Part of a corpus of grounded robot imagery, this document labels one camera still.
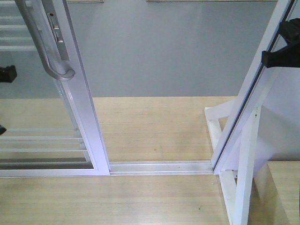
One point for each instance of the silver door handle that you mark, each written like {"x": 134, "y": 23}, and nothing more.
{"x": 37, "y": 39}

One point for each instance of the aluminium floor door track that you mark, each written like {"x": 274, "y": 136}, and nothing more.
{"x": 194, "y": 167}

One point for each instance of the white framed sliding glass door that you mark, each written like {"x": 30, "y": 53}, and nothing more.
{"x": 52, "y": 126}

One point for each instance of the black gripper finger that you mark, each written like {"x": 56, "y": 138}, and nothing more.
{"x": 290, "y": 30}

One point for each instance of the white triangular support bracket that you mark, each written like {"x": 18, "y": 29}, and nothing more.
{"x": 236, "y": 173}

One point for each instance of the white door frame post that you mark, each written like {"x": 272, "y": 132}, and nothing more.
{"x": 256, "y": 80}

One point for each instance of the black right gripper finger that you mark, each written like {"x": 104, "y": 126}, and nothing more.
{"x": 287, "y": 57}

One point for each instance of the door lock latch plate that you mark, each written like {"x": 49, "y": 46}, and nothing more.
{"x": 57, "y": 34}

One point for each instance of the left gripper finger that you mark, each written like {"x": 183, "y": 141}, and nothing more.
{"x": 2, "y": 129}
{"x": 8, "y": 74}

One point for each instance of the light wooden base platform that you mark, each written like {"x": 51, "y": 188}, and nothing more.
{"x": 134, "y": 129}

